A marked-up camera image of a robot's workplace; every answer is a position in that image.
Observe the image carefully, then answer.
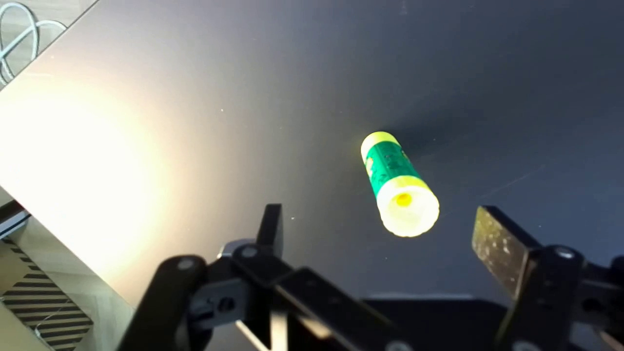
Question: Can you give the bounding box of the yellow green glue stick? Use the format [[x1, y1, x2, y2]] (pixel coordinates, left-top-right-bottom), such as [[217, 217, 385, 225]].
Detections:
[[359, 130, 443, 241]]

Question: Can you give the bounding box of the striped floor vent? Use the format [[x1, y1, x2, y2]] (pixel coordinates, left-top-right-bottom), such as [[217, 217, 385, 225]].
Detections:
[[0, 239, 96, 351]]

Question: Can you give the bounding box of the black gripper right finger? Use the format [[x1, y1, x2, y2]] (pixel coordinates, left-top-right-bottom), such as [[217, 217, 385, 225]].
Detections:
[[470, 206, 624, 351]]

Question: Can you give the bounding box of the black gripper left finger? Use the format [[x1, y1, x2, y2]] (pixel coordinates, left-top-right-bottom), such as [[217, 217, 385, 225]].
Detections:
[[116, 202, 418, 351]]

